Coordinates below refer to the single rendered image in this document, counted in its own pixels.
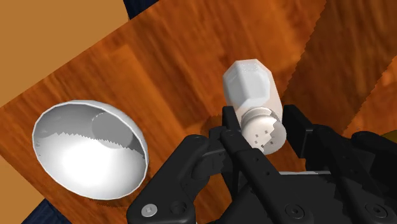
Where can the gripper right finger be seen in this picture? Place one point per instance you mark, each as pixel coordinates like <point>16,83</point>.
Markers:
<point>347,155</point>

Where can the white salt shaker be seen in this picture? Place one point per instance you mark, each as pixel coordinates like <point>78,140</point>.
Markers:
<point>248,83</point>

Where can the brown wooden table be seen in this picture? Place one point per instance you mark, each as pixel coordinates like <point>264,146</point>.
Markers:
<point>173,62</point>

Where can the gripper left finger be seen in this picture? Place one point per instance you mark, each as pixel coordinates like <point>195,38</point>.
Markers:
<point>173,173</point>

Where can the white bowl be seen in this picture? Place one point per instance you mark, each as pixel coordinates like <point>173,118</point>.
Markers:
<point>93,167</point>

